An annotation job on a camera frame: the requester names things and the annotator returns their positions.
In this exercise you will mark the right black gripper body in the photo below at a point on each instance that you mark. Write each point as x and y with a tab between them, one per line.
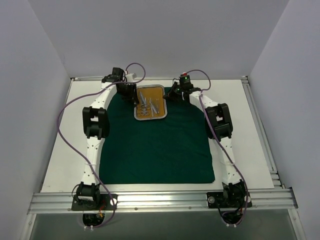
173	93

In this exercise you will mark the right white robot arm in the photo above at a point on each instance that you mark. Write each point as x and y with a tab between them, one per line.
219	128

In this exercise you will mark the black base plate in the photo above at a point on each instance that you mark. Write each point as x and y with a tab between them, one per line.
88	203
226	199

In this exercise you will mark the back aluminium rail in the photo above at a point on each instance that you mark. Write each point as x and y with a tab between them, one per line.
158	78

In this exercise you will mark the steel scissors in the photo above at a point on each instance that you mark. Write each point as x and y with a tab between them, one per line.
143	100

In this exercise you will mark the aluminium frame rail right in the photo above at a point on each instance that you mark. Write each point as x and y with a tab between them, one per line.
277	183

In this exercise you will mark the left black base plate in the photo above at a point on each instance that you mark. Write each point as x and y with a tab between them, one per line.
88	203

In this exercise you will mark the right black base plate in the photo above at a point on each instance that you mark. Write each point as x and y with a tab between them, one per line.
226	199

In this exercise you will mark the green surgical cloth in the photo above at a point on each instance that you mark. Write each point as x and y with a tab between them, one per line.
171	150

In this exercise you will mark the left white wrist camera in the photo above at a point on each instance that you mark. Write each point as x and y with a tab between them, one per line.
130	77

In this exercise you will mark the steel forceps with rings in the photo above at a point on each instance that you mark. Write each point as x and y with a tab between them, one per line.
143	110

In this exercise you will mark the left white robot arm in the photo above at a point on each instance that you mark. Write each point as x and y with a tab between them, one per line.
96	128

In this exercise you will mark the steel tray with orange liner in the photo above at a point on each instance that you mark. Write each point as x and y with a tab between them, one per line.
154	92

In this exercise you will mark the front aluminium rail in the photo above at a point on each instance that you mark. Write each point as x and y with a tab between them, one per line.
164	201

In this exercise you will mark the steel tweezers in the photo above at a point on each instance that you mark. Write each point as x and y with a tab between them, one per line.
154	110

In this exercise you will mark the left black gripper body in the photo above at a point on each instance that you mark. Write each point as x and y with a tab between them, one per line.
129	92

